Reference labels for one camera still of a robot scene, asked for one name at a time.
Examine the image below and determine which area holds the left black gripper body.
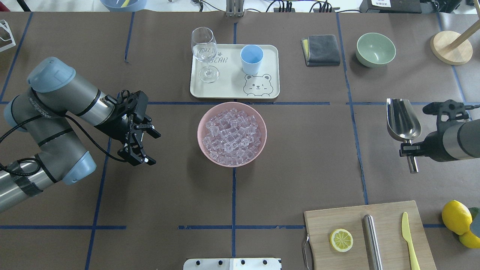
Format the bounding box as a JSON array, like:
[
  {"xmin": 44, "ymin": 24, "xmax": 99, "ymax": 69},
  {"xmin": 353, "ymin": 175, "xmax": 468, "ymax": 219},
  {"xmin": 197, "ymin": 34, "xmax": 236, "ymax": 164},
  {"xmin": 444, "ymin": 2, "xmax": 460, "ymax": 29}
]
[{"xmin": 95, "ymin": 91, "xmax": 150, "ymax": 144}]

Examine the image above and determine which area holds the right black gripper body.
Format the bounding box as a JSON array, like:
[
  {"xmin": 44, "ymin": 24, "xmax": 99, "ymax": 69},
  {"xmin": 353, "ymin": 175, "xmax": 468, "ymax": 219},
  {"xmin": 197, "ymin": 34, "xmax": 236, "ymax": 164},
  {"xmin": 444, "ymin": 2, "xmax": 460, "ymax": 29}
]
[{"xmin": 399, "ymin": 100, "xmax": 470, "ymax": 157}]

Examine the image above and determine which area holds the metal ice scoop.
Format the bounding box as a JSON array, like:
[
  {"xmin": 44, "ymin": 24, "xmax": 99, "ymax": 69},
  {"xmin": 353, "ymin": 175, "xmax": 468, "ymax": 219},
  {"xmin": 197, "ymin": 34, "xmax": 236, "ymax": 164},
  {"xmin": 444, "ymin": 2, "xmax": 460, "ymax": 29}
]
[{"xmin": 386, "ymin": 99, "xmax": 422, "ymax": 150}]

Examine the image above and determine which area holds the pink bowl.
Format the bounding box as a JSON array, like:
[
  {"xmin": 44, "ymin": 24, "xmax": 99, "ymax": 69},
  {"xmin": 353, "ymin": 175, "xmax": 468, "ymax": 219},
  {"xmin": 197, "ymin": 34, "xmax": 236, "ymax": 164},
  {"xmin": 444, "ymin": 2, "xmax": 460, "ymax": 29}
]
[{"xmin": 197, "ymin": 102, "xmax": 267, "ymax": 167}]

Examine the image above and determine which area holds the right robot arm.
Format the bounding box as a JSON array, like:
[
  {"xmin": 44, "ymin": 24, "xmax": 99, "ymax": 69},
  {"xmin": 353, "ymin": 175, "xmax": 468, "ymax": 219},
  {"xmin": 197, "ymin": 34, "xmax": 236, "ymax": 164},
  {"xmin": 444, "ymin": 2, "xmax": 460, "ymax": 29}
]
[{"xmin": 399, "ymin": 99, "xmax": 480, "ymax": 162}]

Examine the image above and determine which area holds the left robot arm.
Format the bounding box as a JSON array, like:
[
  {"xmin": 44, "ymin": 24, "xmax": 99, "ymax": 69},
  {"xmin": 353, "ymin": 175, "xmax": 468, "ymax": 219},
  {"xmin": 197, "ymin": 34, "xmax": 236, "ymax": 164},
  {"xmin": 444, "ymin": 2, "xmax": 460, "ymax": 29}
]
[{"xmin": 0, "ymin": 57, "xmax": 161, "ymax": 212}]

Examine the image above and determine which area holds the wooden cup stand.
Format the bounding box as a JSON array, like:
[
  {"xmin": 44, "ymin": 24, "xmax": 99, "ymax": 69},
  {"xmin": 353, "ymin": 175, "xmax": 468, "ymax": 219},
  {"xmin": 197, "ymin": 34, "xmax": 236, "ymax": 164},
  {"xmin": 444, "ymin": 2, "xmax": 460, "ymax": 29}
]
[{"xmin": 430, "ymin": 20, "xmax": 480, "ymax": 66}]

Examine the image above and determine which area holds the clear ice cubes pile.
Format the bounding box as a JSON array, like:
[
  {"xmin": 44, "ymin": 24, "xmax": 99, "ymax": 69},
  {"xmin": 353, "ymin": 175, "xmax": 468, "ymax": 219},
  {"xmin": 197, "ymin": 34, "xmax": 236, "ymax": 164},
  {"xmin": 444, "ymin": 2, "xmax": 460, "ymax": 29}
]
[{"xmin": 202, "ymin": 108, "xmax": 263, "ymax": 165}]

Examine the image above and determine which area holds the light blue cup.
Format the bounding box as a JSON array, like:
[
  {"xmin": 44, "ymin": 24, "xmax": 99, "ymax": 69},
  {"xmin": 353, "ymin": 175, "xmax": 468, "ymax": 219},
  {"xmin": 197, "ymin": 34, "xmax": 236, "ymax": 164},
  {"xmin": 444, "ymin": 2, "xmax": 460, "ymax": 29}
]
[{"xmin": 240, "ymin": 45, "xmax": 264, "ymax": 75}]

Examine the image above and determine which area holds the cream bear tray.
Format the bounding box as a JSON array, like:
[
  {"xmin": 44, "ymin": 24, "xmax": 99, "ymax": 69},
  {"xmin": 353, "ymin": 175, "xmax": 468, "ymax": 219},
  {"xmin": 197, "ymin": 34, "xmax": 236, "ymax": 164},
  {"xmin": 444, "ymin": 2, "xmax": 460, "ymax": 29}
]
[{"xmin": 190, "ymin": 44, "xmax": 281, "ymax": 99}]

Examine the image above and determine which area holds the green bowl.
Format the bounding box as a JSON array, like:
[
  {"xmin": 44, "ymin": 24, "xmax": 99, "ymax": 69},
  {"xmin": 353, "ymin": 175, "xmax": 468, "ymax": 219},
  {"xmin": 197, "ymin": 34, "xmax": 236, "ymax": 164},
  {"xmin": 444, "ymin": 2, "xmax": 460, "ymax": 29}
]
[{"xmin": 355, "ymin": 33, "xmax": 396, "ymax": 68}]

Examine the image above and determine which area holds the clear wine glass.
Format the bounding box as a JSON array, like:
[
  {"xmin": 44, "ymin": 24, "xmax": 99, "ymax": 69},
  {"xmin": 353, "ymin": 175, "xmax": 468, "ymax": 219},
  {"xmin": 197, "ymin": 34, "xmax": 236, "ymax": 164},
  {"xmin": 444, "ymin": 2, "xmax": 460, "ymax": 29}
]
[{"xmin": 191, "ymin": 26, "xmax": 219, "ymax": 83}]

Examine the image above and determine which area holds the green lime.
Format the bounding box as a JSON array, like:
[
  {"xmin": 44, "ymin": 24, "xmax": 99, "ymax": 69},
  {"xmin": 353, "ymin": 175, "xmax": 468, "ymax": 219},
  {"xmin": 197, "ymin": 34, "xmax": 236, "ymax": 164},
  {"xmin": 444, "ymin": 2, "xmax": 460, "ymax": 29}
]
[{"xmin": 468, "ymin": 207, "xmax": 480, "ymax": 220}]

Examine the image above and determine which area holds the yellow lemon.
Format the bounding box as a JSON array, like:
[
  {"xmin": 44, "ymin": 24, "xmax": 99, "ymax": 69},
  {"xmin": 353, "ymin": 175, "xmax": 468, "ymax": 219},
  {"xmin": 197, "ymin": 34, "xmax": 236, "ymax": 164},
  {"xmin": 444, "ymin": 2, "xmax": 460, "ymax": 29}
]
[
  {"xmin": 442, "ymin": 200, "xmax": 473, "ymax": 236},
  {"xmin": 458, "ymin": 230, "xmax": 480, "ymax": 249}
]

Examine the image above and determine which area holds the blue bowl on desk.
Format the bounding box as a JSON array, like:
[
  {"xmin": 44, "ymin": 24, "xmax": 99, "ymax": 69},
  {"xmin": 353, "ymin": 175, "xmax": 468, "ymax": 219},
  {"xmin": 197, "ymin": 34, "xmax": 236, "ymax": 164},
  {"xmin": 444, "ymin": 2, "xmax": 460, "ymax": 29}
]
[{"xmin": 101, "ymin": 0, "xmax": 148, "ymax": 12}]

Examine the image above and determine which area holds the yellow plastic knife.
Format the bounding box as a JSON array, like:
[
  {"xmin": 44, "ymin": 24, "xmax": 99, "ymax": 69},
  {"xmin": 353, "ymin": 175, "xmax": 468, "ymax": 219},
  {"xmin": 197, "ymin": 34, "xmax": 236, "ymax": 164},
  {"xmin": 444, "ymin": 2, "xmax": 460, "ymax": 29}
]
[{"xmin": 401, "ymin": 212, "xmax": 420, "ymax": 270}]

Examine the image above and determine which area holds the grey folded cloth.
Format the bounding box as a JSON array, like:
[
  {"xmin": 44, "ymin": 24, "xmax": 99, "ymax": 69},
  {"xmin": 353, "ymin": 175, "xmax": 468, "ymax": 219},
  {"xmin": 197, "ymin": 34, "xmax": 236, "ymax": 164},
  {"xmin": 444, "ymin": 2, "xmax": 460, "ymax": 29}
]
[{"xmin": 301, "ymin": 34, "xmax": 341, "ymax": 67}]

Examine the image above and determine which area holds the lemon half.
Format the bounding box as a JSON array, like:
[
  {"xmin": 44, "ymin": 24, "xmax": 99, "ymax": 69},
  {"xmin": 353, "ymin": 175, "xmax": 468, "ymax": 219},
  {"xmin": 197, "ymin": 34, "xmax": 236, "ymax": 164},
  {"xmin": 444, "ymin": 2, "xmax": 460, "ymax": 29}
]
[{"xmin": 329, "ymin": 228, "xmax": 354, "ymax": 252}]

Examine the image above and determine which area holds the wooden cutting board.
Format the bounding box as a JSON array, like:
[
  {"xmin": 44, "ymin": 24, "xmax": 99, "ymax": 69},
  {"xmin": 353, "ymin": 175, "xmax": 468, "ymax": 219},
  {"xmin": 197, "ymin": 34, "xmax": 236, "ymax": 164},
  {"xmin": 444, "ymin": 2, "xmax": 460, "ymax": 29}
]
[{"xmin": 304, "ymin": 201, "xmax": 437, "ymax": 270}]

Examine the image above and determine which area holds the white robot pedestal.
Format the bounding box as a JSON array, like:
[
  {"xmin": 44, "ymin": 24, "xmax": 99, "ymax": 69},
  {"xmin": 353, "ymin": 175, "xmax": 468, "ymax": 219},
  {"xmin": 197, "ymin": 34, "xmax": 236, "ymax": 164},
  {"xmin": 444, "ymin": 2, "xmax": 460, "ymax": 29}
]
[{"xmin": 183, "ymin": 258, "xmax": 282, "ymax": 270}]

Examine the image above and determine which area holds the aluminium frame post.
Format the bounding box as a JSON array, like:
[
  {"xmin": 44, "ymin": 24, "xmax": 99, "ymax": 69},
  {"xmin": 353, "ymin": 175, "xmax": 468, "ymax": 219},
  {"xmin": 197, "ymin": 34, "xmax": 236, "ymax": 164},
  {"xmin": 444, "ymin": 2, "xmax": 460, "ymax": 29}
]
[{"xmin": 226, "ymin": 0, "xmax": 245, "ymax": 17}]

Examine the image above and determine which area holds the white wire cup rack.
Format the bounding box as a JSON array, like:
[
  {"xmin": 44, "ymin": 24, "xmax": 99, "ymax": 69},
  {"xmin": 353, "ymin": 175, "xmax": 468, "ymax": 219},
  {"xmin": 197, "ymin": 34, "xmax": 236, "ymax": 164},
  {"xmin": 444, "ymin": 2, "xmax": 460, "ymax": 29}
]
[{"xmin": 0, "ymin": 20, "xmax": 17, "ymax": 52}]

